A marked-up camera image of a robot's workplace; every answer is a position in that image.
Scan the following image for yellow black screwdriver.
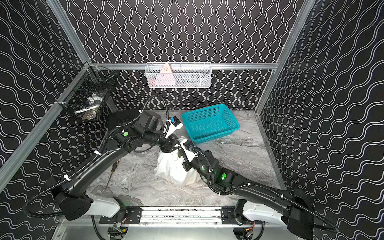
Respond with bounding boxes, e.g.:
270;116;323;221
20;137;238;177
105;160;121;190

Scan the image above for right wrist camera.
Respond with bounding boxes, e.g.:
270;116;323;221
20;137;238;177
180;139;197;162

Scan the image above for black wire basket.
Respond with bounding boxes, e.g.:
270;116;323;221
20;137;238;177
58;66;118;122

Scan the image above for black tool case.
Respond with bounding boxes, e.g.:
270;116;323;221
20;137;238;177
108;108;140;131

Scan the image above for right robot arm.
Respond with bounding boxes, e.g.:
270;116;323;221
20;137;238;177
181;141;340;240

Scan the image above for pink triangle card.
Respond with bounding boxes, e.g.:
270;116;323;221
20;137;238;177
154;63;176;87

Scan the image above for items in wire basket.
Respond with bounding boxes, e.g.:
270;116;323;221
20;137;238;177
74;93;104;121

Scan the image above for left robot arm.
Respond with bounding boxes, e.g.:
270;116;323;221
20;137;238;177
23;107;182;221

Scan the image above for teal plastic basket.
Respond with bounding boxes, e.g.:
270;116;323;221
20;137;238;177
182;104;240;145

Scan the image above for white plastic bag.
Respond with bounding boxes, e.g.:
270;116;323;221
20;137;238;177
155;143;201;186

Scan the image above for clear wall basket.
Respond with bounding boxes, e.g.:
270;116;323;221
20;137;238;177
145;62;212;89

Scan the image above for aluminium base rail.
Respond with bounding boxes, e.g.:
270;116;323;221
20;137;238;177
59;205;301;227

